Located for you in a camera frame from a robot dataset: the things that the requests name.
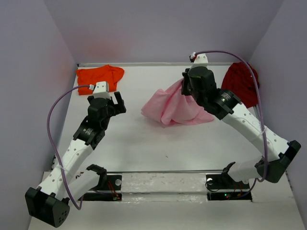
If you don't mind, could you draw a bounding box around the pink t shirt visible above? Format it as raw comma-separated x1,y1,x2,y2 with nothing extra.
141,79,214,127

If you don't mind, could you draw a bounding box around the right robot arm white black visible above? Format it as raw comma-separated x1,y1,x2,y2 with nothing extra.
181,66,301,188

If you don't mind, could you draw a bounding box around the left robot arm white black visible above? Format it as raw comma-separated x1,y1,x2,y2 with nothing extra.
25,92,126,228

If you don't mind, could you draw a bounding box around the orange t shirt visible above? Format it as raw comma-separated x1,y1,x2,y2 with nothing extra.
76,65,125,92

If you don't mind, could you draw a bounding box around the dark red t shirt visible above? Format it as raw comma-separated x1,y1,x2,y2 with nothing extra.
221,62,258,108

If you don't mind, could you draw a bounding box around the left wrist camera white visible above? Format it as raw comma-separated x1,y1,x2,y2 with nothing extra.
89,81,111,99

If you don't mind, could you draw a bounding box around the back table rail white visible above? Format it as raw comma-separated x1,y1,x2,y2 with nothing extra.
76,62,236,68

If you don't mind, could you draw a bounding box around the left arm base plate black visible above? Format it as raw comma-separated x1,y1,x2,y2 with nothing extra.
83,174,122,202

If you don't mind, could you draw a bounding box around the front table rail metal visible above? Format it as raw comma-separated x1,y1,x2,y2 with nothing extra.
108,170,223,174

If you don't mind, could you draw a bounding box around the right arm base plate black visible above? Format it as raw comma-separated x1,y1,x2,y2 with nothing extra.
205,174,252,201

